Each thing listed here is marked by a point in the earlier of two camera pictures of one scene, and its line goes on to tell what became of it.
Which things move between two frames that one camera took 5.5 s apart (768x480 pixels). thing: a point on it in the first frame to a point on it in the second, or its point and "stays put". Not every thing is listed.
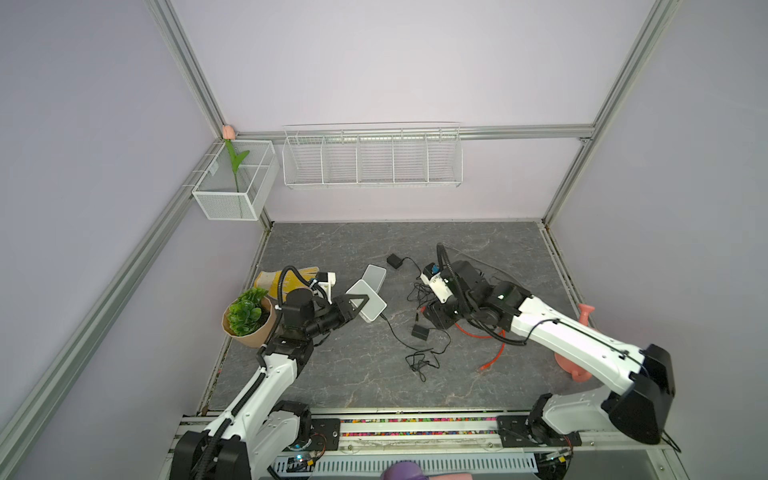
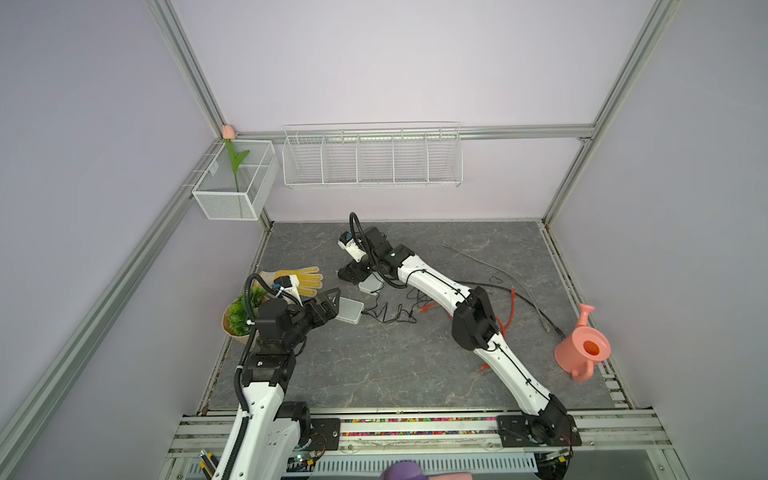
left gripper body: (337, 313) to (312, 318)
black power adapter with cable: (421, 359) to (400, 313)
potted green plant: (250, 319) stays put
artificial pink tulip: (229, 134) stays put
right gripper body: (449, 312) to (362, 269)
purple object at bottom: (403, 470) stays put
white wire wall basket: (369, 155) stays put
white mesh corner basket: (237, 180) stays put
